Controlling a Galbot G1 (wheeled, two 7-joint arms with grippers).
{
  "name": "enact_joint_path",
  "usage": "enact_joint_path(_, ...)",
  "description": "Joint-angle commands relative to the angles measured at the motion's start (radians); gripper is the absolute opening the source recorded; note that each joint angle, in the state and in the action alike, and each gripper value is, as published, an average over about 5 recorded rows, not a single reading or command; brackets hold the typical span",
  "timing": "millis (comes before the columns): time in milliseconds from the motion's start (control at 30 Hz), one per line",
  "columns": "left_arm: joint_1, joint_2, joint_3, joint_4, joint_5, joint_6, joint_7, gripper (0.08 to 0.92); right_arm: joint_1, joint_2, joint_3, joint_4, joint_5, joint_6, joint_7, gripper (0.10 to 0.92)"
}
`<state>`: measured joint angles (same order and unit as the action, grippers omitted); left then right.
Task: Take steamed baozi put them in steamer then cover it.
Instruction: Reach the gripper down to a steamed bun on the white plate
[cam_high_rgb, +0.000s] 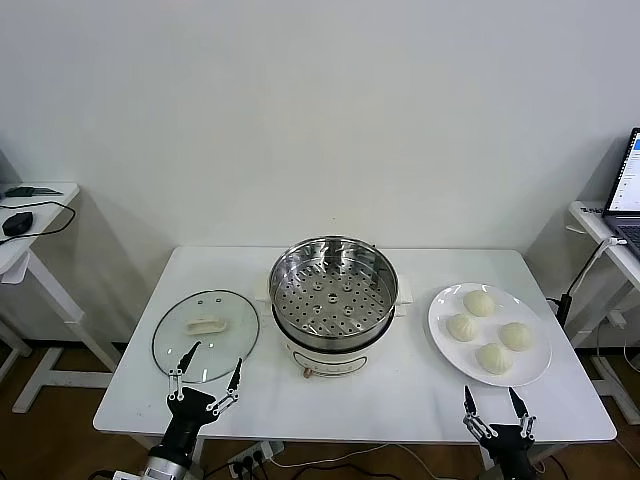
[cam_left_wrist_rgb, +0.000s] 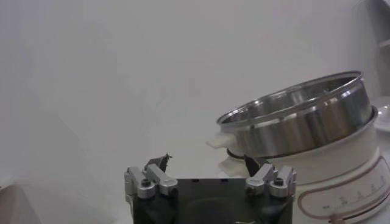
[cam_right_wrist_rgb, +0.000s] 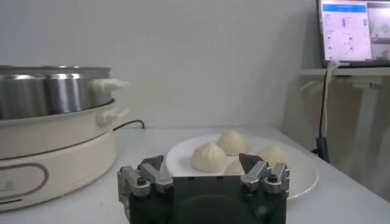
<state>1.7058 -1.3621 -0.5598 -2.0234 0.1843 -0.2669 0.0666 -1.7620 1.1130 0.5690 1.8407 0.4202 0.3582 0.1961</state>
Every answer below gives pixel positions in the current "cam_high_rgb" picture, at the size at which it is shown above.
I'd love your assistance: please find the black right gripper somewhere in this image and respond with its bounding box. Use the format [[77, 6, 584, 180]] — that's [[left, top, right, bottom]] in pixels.
[[462, 384, 539, 480]]

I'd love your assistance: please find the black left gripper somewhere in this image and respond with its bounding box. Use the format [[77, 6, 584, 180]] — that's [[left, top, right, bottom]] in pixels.
[[162, 340, 245, 455]]

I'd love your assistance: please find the round glass pot lid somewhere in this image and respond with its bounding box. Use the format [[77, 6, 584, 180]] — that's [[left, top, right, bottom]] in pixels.
[[151, 289, 261, 385]]

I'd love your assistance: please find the white steamed baozi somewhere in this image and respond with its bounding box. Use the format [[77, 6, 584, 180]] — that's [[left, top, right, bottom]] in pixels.
[[475, 342, 515, 376], [498, 322, 532, 353], [462, 289, 497, 319], [445, 313, 480, 344]]

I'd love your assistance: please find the stainless steel steamer basket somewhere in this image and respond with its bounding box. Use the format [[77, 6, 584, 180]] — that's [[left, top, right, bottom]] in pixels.
[[268, 235, 401, 351]]

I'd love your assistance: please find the white power strip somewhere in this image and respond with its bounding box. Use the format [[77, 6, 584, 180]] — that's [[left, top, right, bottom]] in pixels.
[[227, 441, 285, 477]]

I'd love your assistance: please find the white round plate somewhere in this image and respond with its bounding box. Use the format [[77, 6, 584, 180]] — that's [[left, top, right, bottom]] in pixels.
[[427, 282, 554, 388]]

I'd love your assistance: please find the white electric cooker pot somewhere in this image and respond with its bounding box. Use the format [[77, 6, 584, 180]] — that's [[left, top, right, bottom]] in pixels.
[[254, 277, 415, 380]]

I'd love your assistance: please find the white side desk with laptop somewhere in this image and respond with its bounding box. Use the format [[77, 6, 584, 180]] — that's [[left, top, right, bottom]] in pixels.
[[567, 199, 640, 411]]

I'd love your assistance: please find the white side desk with mouse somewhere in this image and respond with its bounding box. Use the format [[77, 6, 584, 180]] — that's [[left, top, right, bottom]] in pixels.
[[0, 182, 126, 414]]

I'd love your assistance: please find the black computer mouse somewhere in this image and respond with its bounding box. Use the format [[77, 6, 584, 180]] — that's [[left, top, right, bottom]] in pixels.
[[1, 211, 35, 237]]

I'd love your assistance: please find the flat dark green object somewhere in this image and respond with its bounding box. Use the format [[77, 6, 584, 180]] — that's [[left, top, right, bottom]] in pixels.
[[4, 184, 65, 198]]

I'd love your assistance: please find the open grey laptop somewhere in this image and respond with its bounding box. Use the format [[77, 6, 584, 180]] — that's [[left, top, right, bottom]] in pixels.
[[602, 127, 640, 246]]

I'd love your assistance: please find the white floor cable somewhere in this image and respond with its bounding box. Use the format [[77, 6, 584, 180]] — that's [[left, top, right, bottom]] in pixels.
[[269, 442, 441, 480]]

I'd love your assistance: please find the black clamp post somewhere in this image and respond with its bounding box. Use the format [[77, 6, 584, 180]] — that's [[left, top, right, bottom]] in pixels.
[[547, 293, 574, 326]]

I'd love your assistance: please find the black floor cable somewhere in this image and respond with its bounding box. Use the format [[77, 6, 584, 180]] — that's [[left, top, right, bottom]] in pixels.
[[199, 457, 401, 480]]

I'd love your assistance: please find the white laptop charger cable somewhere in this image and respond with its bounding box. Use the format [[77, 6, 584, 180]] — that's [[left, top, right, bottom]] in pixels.
[[564, 235, 629, 299]]

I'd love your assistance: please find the black mouse cable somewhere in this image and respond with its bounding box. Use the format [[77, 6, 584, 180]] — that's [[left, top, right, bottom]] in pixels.
[[0, 200, 77, 246]]

